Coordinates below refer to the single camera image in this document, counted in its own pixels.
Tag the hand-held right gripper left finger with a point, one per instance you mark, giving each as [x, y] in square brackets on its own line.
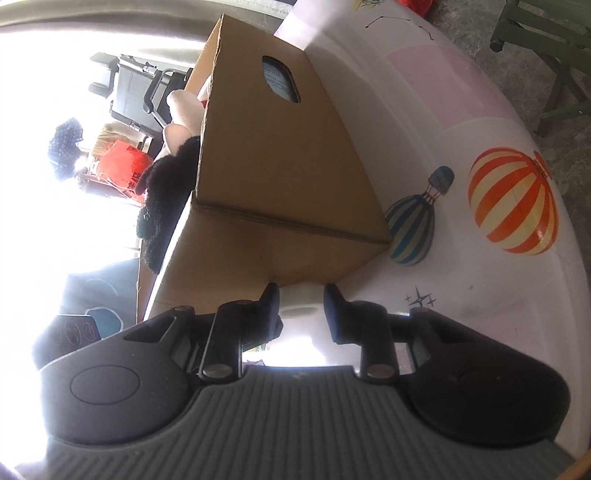
[271, 304]

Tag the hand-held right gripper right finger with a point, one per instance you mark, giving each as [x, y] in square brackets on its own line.
[334, 309]

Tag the brown cardboard box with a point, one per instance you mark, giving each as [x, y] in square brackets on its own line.
[277, 184]

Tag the pink and black plush toy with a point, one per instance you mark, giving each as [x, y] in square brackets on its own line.
[166, 198]

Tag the dark dotted floor mat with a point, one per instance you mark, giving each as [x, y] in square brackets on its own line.
[106, 321]

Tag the orange plastic bag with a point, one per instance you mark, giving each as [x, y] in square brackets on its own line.
[122, 166]

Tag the dark patterned cloth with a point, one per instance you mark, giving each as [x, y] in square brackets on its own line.
[67, 138]

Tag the green wooden chair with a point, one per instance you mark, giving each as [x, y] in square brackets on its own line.
[568, 69]

